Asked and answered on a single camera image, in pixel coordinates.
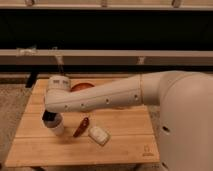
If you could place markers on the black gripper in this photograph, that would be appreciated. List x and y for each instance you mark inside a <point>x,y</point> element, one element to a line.
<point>48,116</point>

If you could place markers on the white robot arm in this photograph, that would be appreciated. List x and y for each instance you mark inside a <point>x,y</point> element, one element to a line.
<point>186,111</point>

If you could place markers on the white ceramic cup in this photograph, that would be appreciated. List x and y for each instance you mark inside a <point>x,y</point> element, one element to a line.
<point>56,126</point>

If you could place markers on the dark red chili pepper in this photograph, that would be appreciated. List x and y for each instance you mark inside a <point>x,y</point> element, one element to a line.
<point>82,127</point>

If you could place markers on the orange round plate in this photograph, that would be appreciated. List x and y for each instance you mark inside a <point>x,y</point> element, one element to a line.
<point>81,86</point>

